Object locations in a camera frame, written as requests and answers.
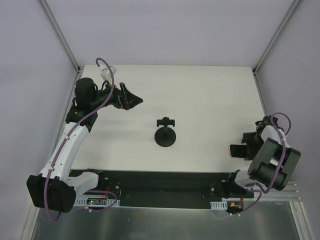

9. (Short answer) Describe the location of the phone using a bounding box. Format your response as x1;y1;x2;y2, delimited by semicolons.
229;144;247;159

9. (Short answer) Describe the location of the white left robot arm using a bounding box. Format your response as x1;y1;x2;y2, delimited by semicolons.
26;77;143;213

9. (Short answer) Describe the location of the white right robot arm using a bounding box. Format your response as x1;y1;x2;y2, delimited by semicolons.
216;112;301;199

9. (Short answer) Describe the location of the black phone stand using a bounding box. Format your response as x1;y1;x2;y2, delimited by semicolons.
154;116;177;147

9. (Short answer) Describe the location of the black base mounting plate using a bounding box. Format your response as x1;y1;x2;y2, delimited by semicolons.
67;169;258;208

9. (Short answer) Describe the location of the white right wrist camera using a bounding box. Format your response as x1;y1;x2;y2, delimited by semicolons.
260;125;291;148

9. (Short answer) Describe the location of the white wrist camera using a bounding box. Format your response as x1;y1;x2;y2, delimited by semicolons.
97;65;112;84
260;125;291;148

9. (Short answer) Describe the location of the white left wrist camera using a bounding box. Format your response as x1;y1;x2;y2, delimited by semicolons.
97;65;112;84

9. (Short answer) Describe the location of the aluminium table rail right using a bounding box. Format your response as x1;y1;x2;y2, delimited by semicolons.
252;74;311;240

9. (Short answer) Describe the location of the white right cable duct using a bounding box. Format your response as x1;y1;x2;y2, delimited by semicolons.
210;200;228;211

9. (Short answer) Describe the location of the white cable duct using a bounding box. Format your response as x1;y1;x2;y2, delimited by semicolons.
73;197;120;208
210;200;228;211

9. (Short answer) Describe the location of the aluminium frame post right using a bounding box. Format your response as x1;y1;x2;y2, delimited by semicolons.
252;0;303;76

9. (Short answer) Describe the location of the aluminium frame post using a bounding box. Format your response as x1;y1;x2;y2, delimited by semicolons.
252;0;303;76
37;0;81;74

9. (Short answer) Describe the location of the aluminium frame post left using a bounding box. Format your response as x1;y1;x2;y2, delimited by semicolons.
37;0;81;74

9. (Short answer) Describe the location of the white left cable duct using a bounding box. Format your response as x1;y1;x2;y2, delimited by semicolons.
73;197;120;208

